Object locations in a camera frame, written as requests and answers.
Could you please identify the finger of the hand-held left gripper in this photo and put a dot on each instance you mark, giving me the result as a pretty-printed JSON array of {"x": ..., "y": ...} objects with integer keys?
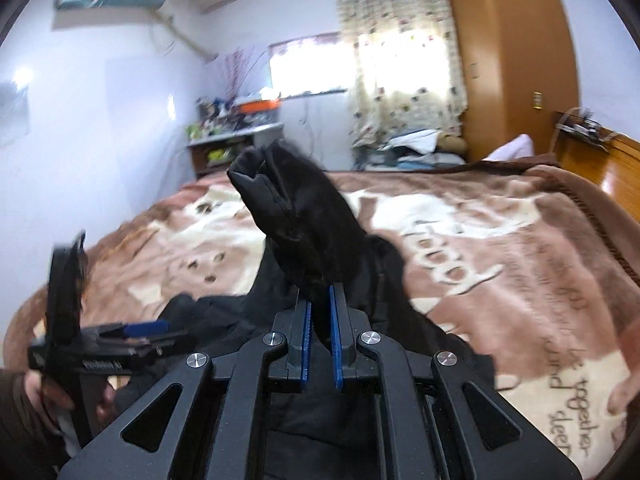
[
  {"x": 165, "y": 347},
  {"x": 146, "y": 329}
]

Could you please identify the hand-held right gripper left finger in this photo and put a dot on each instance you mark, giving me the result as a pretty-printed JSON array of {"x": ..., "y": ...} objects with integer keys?
[{"x": 306, "y": 345}]

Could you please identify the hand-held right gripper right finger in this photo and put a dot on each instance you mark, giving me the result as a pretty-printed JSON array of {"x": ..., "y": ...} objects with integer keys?
[{"x": 336, "y": 340}]

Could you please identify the black quilted jacket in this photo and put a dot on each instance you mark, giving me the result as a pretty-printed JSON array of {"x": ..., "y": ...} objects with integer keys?
[{"x": 310, "y": 220}]

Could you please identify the pile of folded clothes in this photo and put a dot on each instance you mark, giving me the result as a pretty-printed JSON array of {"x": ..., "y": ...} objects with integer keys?
[{"x": 415, "y": 150}]

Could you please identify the person's left hand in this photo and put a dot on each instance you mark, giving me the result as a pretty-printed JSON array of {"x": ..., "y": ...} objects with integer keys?
[{"x": 37, "y": 390}]

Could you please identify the brown printed blanket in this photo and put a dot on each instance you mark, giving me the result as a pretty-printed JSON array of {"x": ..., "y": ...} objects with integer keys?
[{"x": 500, "y": 260}]

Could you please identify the cluttered wooden shelf unit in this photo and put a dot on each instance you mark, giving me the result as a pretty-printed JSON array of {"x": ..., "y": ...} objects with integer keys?
[{"x": 230, "y": 147}]

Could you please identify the orange box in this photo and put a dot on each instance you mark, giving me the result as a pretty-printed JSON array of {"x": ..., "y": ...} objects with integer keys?
[{"x": 259, "y": 105}]

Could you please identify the white pillow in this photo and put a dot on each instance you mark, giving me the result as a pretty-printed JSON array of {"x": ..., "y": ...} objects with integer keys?
[{"x": 515, "y": 149}]

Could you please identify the decorative dried branches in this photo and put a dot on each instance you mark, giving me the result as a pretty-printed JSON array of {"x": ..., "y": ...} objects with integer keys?
[{"x": 235, "y": 70}]

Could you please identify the window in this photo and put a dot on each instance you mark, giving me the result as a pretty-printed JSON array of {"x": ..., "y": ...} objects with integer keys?
[{"x": 307, "y": 67}]

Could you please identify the patterned cream curtain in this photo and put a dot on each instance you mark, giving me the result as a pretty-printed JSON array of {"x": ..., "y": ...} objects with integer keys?
[{"x": 400, "y": 60}]

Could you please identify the air conditioner pipe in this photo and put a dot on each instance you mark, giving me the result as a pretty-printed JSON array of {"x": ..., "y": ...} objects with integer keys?
[{"x": 185, "y": 35}]

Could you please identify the wooden headboard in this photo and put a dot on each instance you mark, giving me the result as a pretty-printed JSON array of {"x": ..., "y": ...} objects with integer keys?
[{"x": 605, "y": 160}]

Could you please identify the wooden wardrobe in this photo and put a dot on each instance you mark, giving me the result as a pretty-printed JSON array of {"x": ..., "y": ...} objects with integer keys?
[{"x": 515, "y": 50}]

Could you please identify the wall switch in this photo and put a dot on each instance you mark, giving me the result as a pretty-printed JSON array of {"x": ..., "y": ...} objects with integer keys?
[{"x": 537, "y": 100}]

